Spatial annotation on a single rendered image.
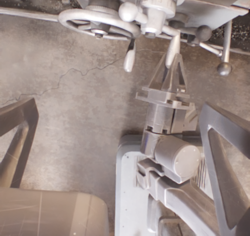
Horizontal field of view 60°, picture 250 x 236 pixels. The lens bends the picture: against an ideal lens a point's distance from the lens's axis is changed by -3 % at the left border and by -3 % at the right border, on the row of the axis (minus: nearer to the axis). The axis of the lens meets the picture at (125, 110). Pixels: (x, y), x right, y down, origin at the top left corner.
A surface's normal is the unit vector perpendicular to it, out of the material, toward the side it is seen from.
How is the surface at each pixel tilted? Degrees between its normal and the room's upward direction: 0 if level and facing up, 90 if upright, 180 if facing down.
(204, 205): 73
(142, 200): 0
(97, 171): 0
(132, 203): 0
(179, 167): 26
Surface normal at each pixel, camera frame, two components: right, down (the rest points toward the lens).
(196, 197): -0.10, -0.91
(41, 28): -0.01, 0.13
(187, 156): 0.43, 0.19
